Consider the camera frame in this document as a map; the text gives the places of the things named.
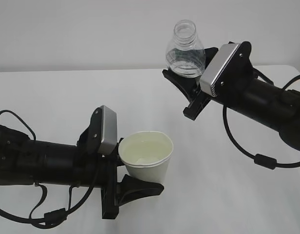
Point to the clear water bottle green label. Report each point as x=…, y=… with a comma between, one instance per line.
x=185, y=53

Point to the white paper cup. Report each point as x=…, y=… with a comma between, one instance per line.
x=146, y=155

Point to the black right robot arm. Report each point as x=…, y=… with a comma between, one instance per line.
x=280, y=109

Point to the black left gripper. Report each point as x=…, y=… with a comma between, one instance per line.
x=113, y=194

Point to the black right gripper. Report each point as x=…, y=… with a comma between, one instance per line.
x=232, y=88

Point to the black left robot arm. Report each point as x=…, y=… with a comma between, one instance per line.
x=91, y=163

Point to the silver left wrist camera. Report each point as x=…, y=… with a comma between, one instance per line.
x=109, y=131

